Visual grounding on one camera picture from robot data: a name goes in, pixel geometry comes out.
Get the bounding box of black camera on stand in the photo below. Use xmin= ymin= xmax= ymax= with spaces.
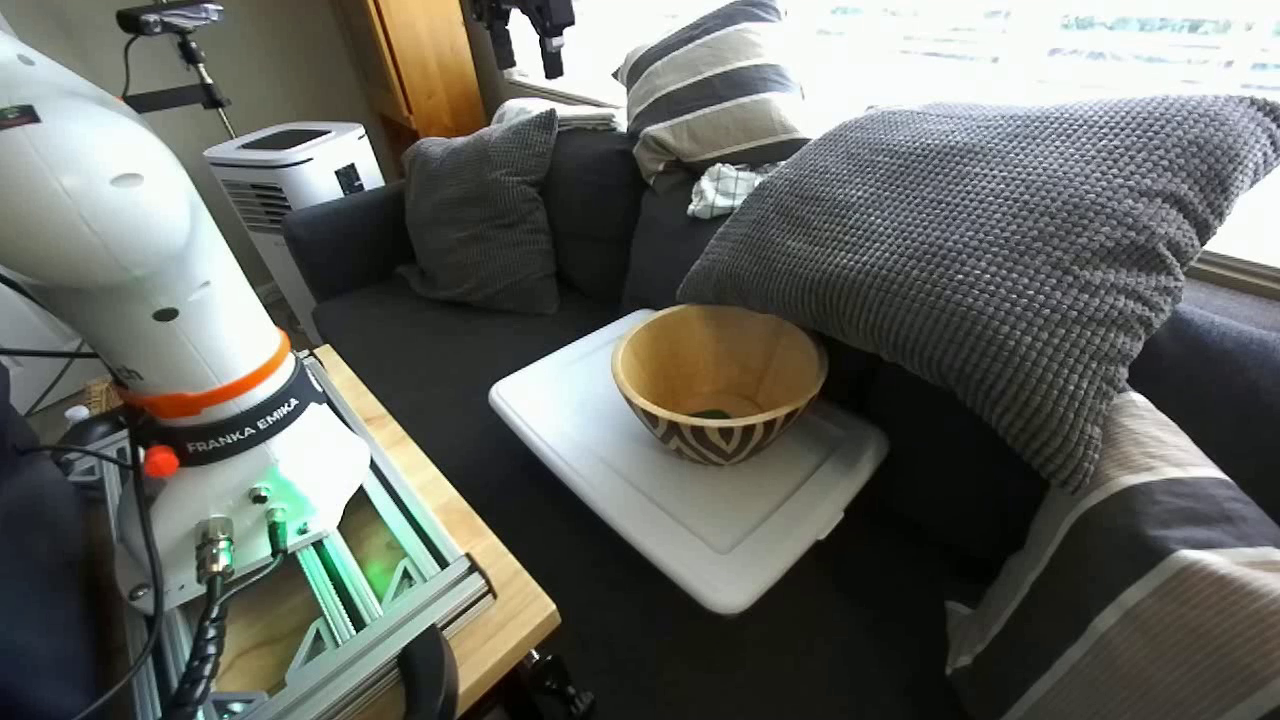
xmin=112 ymin=0 xmax=240 ymax=141

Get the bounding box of striped grey white cushion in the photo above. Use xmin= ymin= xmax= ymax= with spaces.
xmin=616 ymin=0 xmax=808 ymax=180

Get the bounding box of white plastic tray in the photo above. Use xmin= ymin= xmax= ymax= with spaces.
xmin=487 ymin=309 xmax=888 ymax=616

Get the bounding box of large grey knitted cushion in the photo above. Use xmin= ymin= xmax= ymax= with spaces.
xmin=679 ymin=95 xmax=1280 ymax=492

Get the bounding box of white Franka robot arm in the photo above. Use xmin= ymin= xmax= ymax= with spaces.
xmin=0 ymin=37 xmax=367 ymax=608

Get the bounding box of wooden cabinet panel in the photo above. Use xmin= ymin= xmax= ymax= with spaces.
xmin=332 ymin=0 xmax=485 ymax=145

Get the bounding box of wooden table with aluminium frame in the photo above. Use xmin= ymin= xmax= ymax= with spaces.
xmin=70 ymin=346 xmax=555 ymax=720

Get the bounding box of striped cushion at right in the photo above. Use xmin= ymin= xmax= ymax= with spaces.
xmin=944 ymin=391 xmax=1280 ymax=720

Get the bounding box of dark grey sofa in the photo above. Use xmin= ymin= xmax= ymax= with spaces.
xmin=287 ymin=95 xmax=1280 ymax=720

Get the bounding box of white crumpled cloth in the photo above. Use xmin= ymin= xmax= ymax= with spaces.
xmin=687 ymin=163 xmax=765 ymax=218

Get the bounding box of wooden bowl with zebra pattern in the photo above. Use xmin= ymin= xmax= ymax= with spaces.
xmin=612 ymin=304 xmax=828 ymax=469

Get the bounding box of small dark grey cushion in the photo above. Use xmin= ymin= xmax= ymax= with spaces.
xmin=400 ymin=112 xmax=561 ymax=317

